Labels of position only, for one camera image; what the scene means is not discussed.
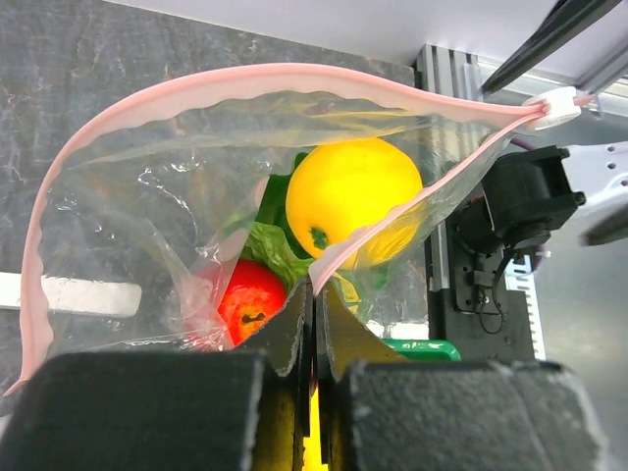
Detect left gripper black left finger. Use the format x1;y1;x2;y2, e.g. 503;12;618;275
1;280;313;470

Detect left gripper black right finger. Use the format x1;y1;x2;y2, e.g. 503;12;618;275
315;288;608;470

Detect red tomato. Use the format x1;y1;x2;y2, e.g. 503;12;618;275
218;259;288;346

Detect green plastic lettuce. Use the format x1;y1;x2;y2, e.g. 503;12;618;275
220;151;389;315

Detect clear dotted zip top bag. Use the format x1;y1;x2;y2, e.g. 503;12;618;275
1;63;589;398

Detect yellow lemon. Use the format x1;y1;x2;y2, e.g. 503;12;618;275
286;137;423;258

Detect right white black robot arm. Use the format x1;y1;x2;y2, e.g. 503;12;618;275
452;141;627;257

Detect green plastic tray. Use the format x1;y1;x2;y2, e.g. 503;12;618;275
384;339;461;362

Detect white slotted cable duct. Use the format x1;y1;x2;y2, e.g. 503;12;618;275
505;255;547;361

